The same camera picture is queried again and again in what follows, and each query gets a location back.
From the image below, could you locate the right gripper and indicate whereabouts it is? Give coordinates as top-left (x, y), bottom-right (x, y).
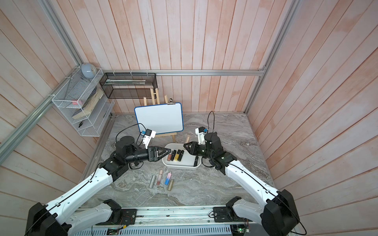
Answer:
top-left (184, 142), bottom-right (215, 161)

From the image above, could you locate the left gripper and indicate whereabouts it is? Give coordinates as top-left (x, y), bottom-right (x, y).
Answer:
top-left (125, 145), bottom-right (171, 163)

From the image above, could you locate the black lipstick gold band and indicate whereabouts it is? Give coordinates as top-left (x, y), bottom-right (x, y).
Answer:
top-left (178, 150), bottom-right (184, 161)

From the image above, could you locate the black lipstick tube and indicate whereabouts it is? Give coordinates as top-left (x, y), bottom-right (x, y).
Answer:
top-left (171, 150), bottom-right (176, 161)

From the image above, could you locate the white storage box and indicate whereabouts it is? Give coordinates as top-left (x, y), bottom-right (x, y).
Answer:
top-left (162, 143), bottom-right (202, 170)

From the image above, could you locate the gold black square lipstick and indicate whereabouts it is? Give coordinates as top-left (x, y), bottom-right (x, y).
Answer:
top-left (174, 149), bottom-right (181, 161)

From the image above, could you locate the pink frosted lipstick tube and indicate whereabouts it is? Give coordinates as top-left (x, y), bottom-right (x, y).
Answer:
top-left (156, 170), bottom-right (163, 186)

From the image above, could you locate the silver lipstick tube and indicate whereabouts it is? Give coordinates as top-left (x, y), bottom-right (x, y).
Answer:
top-left (149, 175), bottom-right (156, 188)

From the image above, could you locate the black lipstick silver band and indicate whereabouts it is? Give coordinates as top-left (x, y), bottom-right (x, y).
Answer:
top-left (194, 156), bottom-right (200, 167)

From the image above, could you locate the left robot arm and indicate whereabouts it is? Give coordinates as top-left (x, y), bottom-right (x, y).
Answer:
top-left (25, 136), bottom-right (171, 236)

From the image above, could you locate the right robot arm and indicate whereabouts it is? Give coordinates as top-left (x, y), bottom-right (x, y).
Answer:
top-left (183, 132), bottom-right (302, 236)

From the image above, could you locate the pink blue lipstick tube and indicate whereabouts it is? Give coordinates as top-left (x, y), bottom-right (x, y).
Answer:
top-left (164, 172), bottom-right (172, 185)

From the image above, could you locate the gold lipstick tube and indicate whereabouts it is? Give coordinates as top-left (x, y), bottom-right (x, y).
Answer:
top-left (167, 179), bottom-right (174, 191)

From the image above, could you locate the blue framed whiteboard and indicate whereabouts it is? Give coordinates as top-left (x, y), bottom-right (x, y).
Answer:
top-left (134, 103), bottom-right (184, 134)

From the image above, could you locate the metal binder clip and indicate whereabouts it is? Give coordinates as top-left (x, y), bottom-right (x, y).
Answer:
top-left (167, 97), bottom-right (176, 105)

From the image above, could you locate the black mesh basket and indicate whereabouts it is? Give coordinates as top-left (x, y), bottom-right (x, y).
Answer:
top-left (99, 72), bottom-right (158, 99)

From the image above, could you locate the pink item on shelf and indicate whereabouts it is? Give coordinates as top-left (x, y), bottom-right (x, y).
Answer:
top-left (72, 100), bottom-right (83, 106)

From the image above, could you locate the grey round speaker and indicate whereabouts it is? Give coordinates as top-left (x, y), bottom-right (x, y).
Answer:
top-left (81, 63), bottom-right (97, 79)

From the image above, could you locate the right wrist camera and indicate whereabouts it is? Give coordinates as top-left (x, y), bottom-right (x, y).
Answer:
top-left (195, 126), bottom-right (208, 145)

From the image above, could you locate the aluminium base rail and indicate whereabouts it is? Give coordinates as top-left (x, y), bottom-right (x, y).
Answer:
top-left (65, 200), bottom-right (273, 236)

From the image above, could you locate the white wire shelf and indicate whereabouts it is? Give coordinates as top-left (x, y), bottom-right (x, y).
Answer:
top-left (52, 67), bottom-right (115, 137)

